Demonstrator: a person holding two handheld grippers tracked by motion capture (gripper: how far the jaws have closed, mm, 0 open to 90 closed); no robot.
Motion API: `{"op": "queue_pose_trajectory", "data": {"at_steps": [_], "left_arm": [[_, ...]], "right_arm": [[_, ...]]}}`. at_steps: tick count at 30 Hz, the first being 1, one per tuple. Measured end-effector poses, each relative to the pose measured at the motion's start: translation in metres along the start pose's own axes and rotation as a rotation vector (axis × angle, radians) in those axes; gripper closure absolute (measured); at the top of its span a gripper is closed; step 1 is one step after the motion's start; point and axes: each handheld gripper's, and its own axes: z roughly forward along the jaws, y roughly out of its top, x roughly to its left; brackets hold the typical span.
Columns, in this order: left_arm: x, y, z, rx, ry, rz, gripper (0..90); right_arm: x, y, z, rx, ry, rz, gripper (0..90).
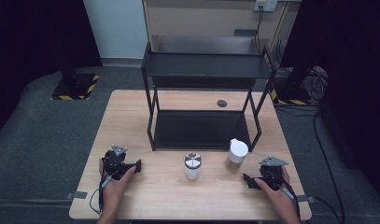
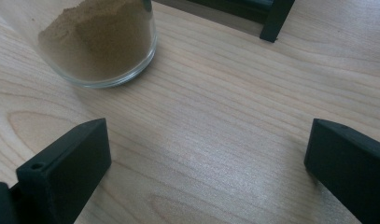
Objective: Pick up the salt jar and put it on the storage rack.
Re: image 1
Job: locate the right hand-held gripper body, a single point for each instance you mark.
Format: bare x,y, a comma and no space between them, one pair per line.
270,174

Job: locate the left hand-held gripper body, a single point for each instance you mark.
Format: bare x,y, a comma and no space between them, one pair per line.
114,161

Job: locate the jar with white lid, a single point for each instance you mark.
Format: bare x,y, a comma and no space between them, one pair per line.
236,155

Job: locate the black metal shelf rack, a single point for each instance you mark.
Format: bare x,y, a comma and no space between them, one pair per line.
203,129

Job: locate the person's right hand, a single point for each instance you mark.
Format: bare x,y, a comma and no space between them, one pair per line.
276,197

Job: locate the person's left hand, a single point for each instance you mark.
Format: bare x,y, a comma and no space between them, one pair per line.
116,189

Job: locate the grey tape strip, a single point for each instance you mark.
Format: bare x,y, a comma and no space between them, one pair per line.
304,199
76,195

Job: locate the grey round table grommet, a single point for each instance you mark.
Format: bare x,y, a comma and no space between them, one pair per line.
222,103

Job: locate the striped-edge black stand base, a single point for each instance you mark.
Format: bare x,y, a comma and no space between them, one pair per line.
75,87
290,96

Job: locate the dark curtain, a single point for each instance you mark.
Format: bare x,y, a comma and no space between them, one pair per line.
32,37
355,77

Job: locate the white wall socket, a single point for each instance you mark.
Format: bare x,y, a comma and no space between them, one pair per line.
265,4

